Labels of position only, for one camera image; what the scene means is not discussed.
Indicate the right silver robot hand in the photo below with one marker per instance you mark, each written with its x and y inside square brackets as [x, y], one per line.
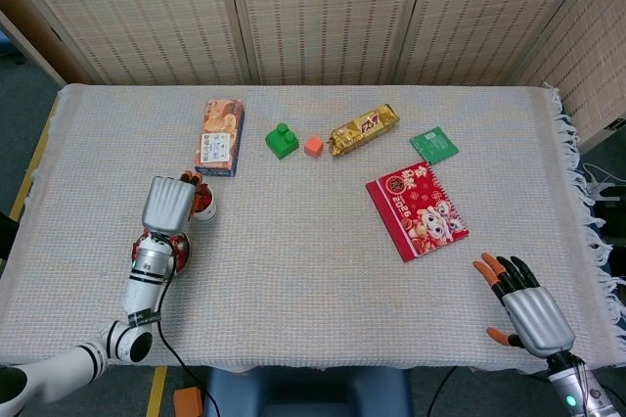
[538, 324]

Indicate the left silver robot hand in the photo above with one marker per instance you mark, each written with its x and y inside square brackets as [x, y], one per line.
[166, 204]

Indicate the silver metal plate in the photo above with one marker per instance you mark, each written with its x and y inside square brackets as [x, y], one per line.
[186, 255]

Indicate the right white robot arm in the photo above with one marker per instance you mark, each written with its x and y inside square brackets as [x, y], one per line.
[574, 387]

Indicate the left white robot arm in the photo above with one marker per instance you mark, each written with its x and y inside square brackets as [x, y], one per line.
[147, 285]

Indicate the white paper cup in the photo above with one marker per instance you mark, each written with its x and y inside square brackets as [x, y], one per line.
[210, 214]

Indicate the orange and blue biscuit box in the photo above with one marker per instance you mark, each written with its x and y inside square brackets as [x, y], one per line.
[217, 143]

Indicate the green toy brick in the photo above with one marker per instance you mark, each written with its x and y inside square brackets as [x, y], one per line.
[281, 145]

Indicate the orange cube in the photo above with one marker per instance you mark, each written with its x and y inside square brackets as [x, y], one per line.
[313, 147]

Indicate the dark trouser leg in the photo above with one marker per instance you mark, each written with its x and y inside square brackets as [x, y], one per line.
[7, 236]

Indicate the red spiral calendar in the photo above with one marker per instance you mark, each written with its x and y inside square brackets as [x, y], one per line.
[415, 211]

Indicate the white woven tablecloth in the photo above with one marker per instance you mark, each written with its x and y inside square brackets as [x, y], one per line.
[313, 290]

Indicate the orange block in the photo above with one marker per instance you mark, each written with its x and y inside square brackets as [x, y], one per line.
[188, 402]

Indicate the green sachet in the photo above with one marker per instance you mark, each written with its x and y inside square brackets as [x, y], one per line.
[434, 145]

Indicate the gold snack packet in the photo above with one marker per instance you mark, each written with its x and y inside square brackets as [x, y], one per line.
[362, 130]

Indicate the blue chair seat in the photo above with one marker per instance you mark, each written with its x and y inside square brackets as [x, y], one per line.
[308, 397]

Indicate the woven bamboo folding screen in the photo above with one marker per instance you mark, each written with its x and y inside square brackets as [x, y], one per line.
[318, 11]

